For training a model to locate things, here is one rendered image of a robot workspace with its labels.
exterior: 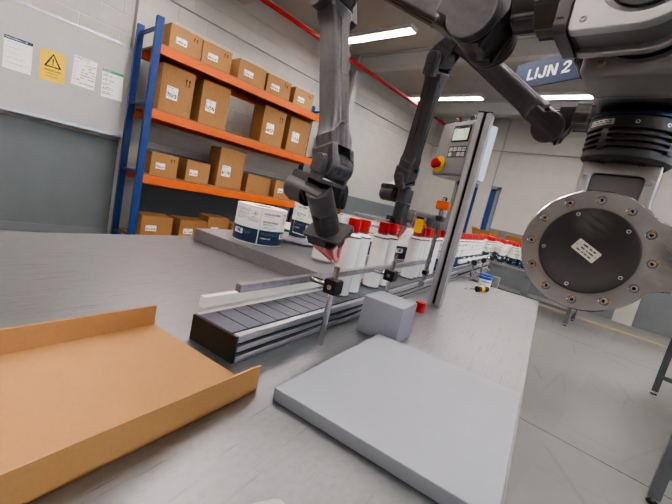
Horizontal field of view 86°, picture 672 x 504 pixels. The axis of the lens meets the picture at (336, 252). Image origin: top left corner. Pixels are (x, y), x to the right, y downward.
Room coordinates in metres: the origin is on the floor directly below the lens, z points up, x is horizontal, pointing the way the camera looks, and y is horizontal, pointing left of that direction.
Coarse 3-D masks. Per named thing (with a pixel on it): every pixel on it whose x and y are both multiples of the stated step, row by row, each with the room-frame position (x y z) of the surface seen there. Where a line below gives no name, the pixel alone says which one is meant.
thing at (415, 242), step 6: (414, 234) 1.37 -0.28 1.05; (420, 234) 1.37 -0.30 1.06; (414, 240) 1.36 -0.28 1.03; (420, 240) 1.36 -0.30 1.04; (408, 246) 1.38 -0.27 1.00; (414, 246) 1.36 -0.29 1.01; (420, 246) 1.37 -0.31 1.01; (408, 252) 1.37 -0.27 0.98; (414, 252) 1.36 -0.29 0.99; (408, 258) 1.36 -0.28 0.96; (414, 258) 1.36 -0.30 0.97; (402, 270) 1.38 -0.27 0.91; (408, 270) 1.36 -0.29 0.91; (414, 270) 1.37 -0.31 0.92; (402, 276) 1.37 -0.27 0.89; (408, 276) 1.36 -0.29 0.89
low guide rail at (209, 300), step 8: (272, 288) 0.73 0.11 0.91; (280, 288) 0.76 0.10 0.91; (288, 288) 0.78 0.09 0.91; (296, 288) 0.81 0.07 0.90; (304, 288) 0.84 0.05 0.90; (208, 296) 0.59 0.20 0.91; (216, 296) 0.60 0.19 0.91; (224, 296) 0.62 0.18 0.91; (232, 296) 0.64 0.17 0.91; (240, 296) 0.66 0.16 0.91; (248, 296) 0.67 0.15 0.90; (256, 296) 0.69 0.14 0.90; (264, 296) 0.72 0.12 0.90; (200, 304) 0.59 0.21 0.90; (208, 304) 0.59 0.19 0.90; (216, 304) 0.61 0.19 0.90
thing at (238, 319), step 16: (432, 272) 1.68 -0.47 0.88; (368, 288) 1.06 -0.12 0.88; (384, 288) 1.11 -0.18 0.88; (256, 304) 0.70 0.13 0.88; (272, 304) 0.73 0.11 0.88; (288, 304) 0.75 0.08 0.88; (304, 304) 0.77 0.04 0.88; (320, 304) 0.80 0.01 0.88; (336, 304) 0.84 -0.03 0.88; (208, 320) 0.57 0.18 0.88; (224, 320) 0.59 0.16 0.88; (240, 320) 0.60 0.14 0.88; (256, 320) 0.62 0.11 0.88; (272, 320) 0.64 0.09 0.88
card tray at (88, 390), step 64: (64, 320) 0.49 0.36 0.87; (128, 320) 0.57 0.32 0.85; (0, 384) 0.37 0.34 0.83; (64, 384) 0.40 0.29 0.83; (128, 384) 0.43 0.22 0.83; (192, 384) 0.46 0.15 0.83; (256, 384) 0.48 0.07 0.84; (0, 448) 0.29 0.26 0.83; (64, 448) 0.27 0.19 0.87; (128, 448) 0.32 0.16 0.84
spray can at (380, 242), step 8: (384, 224) 1.08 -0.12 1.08; (384, 232) 1.08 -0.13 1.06; (376, 240) 1.08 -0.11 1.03; (384, 240) 1.07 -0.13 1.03; (376, 248) 1.07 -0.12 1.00; (384, 248) 1.07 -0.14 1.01; (368, 256) 1.10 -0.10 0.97; (376, 256) 1.07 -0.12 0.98; (384, 256) 1.08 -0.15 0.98; (368, 264) 1.08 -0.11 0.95; (376, 264) 1.07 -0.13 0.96; (368, 280) 1.07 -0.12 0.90; (376, 280) 1.07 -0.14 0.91; (376, 288) 1.08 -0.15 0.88
